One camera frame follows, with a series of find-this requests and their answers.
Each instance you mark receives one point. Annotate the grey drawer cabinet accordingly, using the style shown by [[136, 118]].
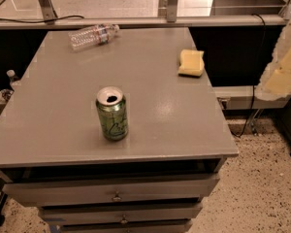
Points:
[[50, 130]]

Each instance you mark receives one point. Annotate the green soda can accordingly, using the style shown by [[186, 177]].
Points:
[[111, 109]]

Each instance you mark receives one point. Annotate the top grey drawer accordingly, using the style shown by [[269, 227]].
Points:
[[111, 190]]

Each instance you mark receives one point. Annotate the middle grey drawer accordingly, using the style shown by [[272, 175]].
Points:
[[121, 213]]

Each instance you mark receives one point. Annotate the clear plastic water bottle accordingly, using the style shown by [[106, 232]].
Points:
[[99, 34]]

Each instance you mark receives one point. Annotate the yellow sponge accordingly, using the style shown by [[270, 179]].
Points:
[[191, 63]]

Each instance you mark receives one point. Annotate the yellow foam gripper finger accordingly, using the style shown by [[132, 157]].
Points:
[[275, 81]]

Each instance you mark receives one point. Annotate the grey drawer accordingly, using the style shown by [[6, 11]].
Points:
[[111, 190], [121, 213], [163, 226]]

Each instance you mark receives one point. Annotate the small bottle at left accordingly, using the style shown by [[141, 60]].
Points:
[[14, 79]]

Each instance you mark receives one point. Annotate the metal frame rail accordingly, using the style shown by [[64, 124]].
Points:
[[144, 22]]

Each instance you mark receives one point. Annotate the bottom grey drawer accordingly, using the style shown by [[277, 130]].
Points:
[[163, 226]]

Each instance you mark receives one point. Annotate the grey shelf at right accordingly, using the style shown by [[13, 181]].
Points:
[[244, 98]]

